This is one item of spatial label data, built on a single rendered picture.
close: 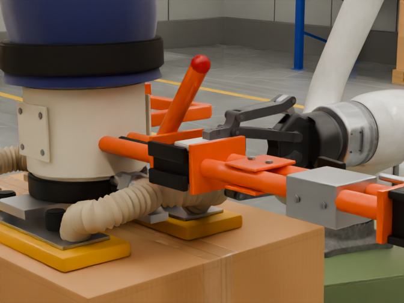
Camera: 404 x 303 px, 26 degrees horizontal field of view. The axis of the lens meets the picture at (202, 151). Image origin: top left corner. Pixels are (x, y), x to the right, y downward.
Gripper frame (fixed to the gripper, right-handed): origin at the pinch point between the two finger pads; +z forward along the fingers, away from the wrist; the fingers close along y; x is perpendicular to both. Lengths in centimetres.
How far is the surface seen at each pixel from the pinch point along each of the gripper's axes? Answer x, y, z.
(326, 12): 765, 61, -817
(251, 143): 406, 119, -366
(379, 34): 661, 82, -806
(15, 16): 25.2, -16.2, 11.2
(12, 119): 606, 119, -267
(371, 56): 673, 111, -806
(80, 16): 17.2, -16.4, 6.2
